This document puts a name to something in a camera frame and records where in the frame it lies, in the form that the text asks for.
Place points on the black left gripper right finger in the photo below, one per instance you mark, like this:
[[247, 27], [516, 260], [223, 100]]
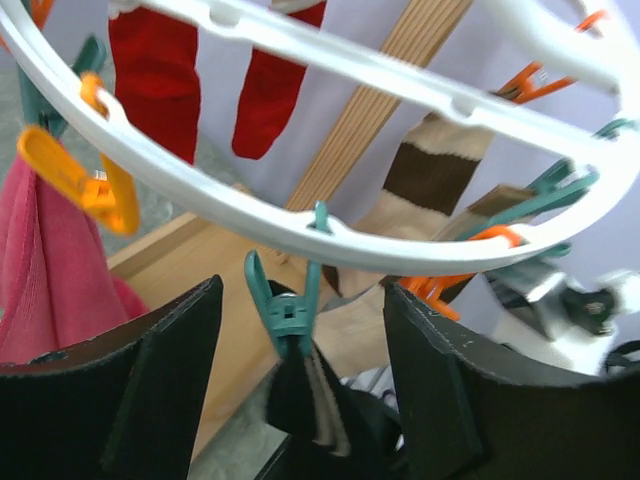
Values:
[[474, 409]]

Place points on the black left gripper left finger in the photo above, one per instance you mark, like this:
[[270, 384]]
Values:
[[123, 405]]

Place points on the black sock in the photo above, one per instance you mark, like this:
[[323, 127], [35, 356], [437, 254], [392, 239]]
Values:
[[333, 431]]

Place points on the cream brown striped sock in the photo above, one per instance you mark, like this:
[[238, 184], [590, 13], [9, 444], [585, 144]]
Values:
[[431, 170]]

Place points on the white round clip hanger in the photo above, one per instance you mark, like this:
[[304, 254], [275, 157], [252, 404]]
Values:
[[610, 62]]

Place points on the wooden clothes rack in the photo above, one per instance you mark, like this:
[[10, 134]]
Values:
[[171, 259]]

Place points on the orange clip front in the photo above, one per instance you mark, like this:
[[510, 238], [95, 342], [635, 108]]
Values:
[[430, 289]]

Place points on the pink hanging cloth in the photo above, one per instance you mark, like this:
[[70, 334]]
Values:
[[56, 288]]

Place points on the teal clip front left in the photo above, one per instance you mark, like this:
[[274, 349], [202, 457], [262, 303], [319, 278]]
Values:
[[284, 316]]

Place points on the teal clip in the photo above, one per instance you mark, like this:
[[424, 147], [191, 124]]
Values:
[[557, 187], [613, 129], [284, 316]]

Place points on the orange clip holding pink cloth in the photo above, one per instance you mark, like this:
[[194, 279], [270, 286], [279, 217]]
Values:
[[45, 180]]

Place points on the teal clip front right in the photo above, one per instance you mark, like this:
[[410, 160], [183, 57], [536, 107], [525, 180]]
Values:
[[557, 187]]

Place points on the teal clip left rim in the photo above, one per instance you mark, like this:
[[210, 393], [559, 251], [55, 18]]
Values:
[[47, 94]]

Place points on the orange clip right rim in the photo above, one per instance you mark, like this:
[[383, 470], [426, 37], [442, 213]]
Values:
[[530, 84]]

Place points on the left red sock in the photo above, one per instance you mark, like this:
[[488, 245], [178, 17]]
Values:
[[155, 76]]

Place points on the red sock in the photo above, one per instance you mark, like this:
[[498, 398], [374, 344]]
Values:
[[155, 76], [266, 103]]

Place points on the right red sock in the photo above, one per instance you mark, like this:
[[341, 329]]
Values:
[[266, 103]]

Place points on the orange clip back left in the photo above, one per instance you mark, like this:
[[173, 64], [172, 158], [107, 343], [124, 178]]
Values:
[[39, 10]]

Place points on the orange clip back right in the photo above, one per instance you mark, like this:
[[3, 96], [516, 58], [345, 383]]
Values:
[[591, 20]]

